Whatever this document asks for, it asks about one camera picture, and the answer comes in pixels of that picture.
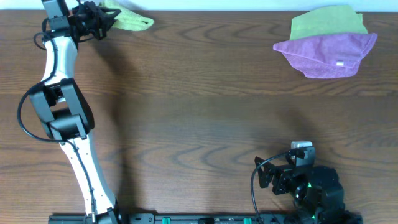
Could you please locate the light green microfiber cloth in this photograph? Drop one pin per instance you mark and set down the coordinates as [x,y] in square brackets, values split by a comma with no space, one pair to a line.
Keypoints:
[127,19]

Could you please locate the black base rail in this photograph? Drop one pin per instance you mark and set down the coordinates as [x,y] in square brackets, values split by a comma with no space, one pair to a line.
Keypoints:
[149,218]

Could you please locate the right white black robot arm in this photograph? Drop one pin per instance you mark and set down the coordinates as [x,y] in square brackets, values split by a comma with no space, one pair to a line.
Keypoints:
[316,190]

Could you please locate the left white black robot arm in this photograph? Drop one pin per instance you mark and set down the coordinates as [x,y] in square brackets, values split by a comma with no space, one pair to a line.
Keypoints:
[63,111]

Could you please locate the purple microfiber cloth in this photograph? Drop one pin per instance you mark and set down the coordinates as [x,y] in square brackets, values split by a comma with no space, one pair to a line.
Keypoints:
[327,56]

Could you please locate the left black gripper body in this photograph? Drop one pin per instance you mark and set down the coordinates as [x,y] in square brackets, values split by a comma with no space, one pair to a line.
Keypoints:
[100,20]

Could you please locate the olive green cloth underneath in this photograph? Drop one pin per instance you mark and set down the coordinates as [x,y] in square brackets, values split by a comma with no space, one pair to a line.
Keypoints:
[327,20]

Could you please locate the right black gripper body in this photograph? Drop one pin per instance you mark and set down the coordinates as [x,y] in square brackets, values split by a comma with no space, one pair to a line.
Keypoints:
[285,183]

